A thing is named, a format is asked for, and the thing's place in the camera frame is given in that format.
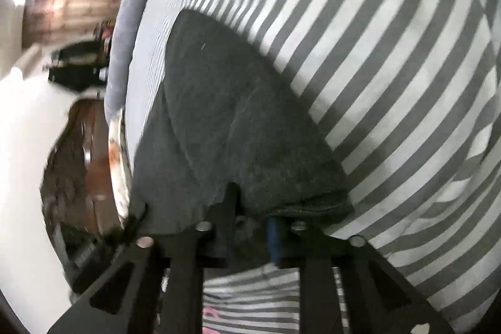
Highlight dark grey denim pants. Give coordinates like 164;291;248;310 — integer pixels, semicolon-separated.
130;9;352;254

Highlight dark carved wooden headboard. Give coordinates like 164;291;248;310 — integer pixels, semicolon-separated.
40;98;121;236

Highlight floral white orange pillow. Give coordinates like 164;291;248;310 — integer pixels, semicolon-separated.
108;108;132;226

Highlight grey white striped bedsheet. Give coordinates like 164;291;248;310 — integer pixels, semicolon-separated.
125;0;500;333

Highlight grey checked rolled duvet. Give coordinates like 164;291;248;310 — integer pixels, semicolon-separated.
104;0;148;121

